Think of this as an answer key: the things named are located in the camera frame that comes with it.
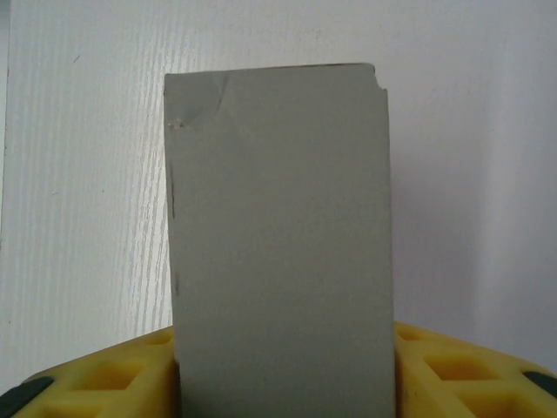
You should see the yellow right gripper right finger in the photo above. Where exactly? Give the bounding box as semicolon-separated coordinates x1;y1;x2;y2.
393;320;557;418

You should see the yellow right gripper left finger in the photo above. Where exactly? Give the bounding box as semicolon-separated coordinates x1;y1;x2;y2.
0;327;180;418

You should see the grey cardboard box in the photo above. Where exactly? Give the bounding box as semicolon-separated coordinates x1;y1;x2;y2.
164;61;399;418

